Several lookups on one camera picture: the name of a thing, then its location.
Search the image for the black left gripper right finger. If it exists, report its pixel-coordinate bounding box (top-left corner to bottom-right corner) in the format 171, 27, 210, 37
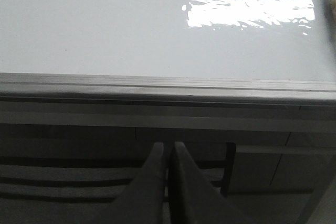
169, 142, 236, 223

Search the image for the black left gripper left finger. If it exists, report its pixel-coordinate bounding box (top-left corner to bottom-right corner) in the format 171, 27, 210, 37
101, 142, 166, 223

